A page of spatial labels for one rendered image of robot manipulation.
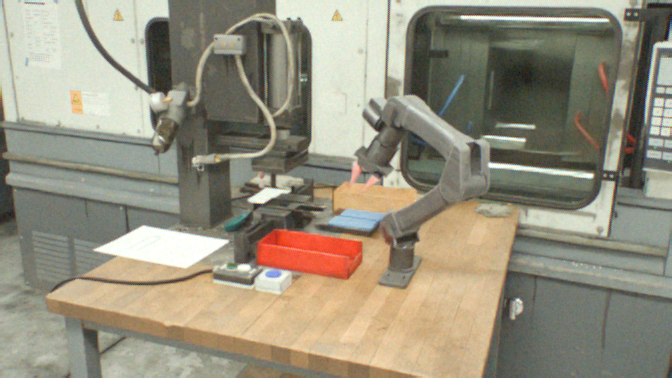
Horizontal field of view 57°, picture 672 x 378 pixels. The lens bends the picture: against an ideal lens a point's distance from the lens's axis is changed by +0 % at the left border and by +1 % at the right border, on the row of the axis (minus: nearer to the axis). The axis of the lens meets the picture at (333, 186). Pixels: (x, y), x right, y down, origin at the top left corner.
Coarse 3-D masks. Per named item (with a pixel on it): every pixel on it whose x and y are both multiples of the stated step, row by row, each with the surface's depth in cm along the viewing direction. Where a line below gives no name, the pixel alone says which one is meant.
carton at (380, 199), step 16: (336, 192) 202; (352, 192) 213; (368, 192) 211; (384, 192) 209; (400, 192) 207; (336, 208) 204; (352, 208) 202; (368, 208) 200; (384, 208) 198; (400, 208) 196
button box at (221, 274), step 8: (224, 264) 154; (240, 264) 155; (200, 272) 154; (208, 272) 155; (216, 272) 150; (224, 272) 150; (232, 272) 150; (240, 272) 150; (248, 272) 150; (256, 272) 150; (64, 280) 154; (72, 280) 153; (96, 280) 151; (104, 280) 150; (112, 280) 150; (120, 280) 150; (160, 280) 150; (168, 280) 150; (176, 280) 151; (216, 280) 151; (224, 280) 150; (232, 280) 149; (240, 280) 148; (248, 280) 148; (56, 288) 156; (248, 288) 148
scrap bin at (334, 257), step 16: (272, 240) 168; (288, 240) 170; (304, 240) 168; (320, 240) 167; (336, 240) 165; (352, 240) 164; (256, 256) 161; (272, 256) 160; (288, 256) 158; (304, 256) 156; (320, 256) 155; (336, 256) 153; (352, 256) 165; (320, 272) 156; (336, 272) 154; (352, 272) 157
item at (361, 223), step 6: (336, 216) 192; (330, 222) 187; (336, 222) 187; (342, 222) 187; (348, 222) 187; (354, 222) 187; (360, 222) 188; (366, 222) 188; (372, 222) 188; (378, 222) 188; (366, 228) 183; (372, 228) 182
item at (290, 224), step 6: (258, 216) 177; (288, 216) 176; (276, 222) 175; (282, 222) 174; (288, 222) 176; (294, 222) 180; (300, 222) 188; (306, 222) 190; (276, 228) 176; (282, 228) 175; (288, 228) 177; (294, 228) 181; (300, 228) 189
